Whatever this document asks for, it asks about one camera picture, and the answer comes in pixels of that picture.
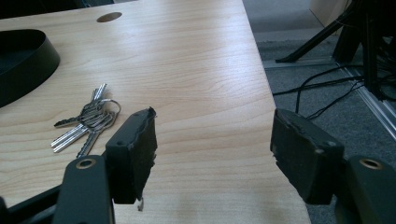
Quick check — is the black metal stand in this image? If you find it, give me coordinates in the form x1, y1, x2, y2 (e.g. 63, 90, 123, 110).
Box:
275, 0, 396, 102

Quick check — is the aluminium floor rail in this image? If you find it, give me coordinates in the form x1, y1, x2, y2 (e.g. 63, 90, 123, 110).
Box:
338, 65, 396, 142

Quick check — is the black round tray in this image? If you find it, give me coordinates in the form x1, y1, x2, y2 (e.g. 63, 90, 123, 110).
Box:
0, 29, 62, 108

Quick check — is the black cable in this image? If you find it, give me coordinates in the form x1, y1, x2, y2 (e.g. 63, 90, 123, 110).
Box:
272, 75, 364, 96
294, 63, 364, 114
305, 81, 364, 120

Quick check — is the silver bunch of keys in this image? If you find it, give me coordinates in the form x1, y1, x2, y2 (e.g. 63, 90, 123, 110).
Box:
50, 82, 122, 159

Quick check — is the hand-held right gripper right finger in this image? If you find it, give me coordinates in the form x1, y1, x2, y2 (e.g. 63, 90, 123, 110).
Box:
269, 107, 346, 206

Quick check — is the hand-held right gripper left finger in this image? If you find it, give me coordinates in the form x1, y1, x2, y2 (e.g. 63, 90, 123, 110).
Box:
105, 106, 159, 205

